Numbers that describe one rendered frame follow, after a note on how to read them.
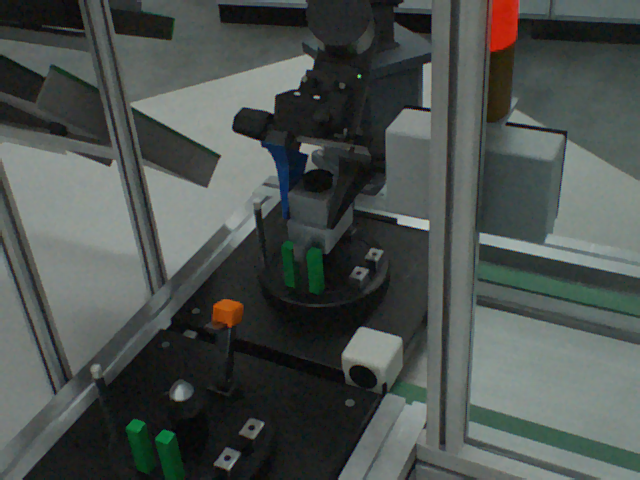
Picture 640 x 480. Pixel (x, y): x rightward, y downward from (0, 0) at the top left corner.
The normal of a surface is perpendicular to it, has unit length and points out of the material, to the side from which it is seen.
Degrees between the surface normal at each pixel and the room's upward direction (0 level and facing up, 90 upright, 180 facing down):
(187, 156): 90
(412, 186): 90
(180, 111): 0
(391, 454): 0
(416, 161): 90
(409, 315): 0
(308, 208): 90
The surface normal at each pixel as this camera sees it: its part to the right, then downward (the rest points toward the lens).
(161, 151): 0.80, 0.30
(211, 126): -0.07, -0.81
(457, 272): -0.44, 0.55
